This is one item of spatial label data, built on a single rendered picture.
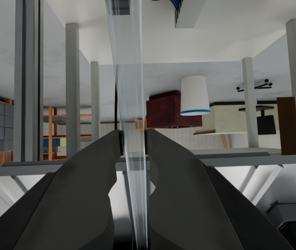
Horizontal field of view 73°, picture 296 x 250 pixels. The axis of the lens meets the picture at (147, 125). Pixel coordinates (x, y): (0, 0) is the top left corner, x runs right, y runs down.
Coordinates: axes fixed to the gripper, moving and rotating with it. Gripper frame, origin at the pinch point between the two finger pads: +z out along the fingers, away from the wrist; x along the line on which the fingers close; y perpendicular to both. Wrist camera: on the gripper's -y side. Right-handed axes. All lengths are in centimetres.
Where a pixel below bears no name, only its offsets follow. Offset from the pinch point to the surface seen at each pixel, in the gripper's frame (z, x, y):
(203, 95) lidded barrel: 271, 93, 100
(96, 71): 73, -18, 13
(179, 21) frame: 44.4, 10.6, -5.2
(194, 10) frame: 41.1, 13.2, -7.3
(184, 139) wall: 809, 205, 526
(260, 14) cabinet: 51, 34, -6
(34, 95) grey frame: 28.7, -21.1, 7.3
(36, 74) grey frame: 32.0, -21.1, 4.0
